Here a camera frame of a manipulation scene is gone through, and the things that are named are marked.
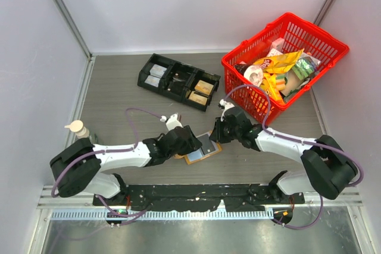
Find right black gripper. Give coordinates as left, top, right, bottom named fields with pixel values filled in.
left=209, top=117, right=241, bottom=143

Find orange leather card holder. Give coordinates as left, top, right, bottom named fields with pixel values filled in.
left=174, top=131, right=222, bottom=165

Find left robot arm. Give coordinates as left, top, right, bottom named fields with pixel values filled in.
left=49, top=126, right=202, bottom=205

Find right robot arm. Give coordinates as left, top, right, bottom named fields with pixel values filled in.
left=210, top=107, right=358, bottom=203

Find tan card box upper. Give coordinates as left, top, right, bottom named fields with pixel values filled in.
left=195, top=80, right=214, bottom=95

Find white card box upper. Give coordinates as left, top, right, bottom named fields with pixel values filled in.
left=149, top=64, right=167, bottom=78

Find white paper roll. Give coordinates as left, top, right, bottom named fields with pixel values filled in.
left=243, top=65, right=264, bottom=87

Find black compartment tray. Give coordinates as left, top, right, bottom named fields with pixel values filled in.
left=138, top=54, right=220, bottom=112

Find red plastic shopping basket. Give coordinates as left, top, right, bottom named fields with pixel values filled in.
left=221, top=12, right=349, bottom=124

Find yellow chips bag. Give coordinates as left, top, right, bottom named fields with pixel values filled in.
left=254, top=49, right=304, bottom=103

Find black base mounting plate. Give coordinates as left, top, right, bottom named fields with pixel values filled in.
left=104, top=184, right=305, bottom=212

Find green foil snack packet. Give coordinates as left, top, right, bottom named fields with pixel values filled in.
left=292, top=56, right=317, bottom=80

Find pink white carton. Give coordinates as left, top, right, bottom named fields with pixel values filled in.
left=271, top=37, right=285, bottom=52

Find green soap pump bottle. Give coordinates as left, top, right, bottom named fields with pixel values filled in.
left=64, top=120, right=98, bottom=144

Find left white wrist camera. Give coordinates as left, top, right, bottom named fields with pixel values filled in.
left=165, top=113, right=183, bottom=131

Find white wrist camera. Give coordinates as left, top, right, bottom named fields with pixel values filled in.
left=165, top=113, right=183, bottom=131
left=218, top=99, right=235, bottom=111

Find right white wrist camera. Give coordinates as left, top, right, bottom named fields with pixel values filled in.
left=218, top=99, right=235, bottom=111

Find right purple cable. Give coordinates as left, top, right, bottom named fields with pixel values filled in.
left=223, top=84, right=364, bottom=230

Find purple cable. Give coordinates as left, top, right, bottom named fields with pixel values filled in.
left=51, top=107, right=166, bottom=239
left=223, top=84, right=364, bottom=230

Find white perforated cable duct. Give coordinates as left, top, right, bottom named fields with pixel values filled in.
left=51, top=208, right=273, bottom=221

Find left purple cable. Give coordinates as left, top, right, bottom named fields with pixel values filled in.
left=51, top=107, right=166, bottom=239

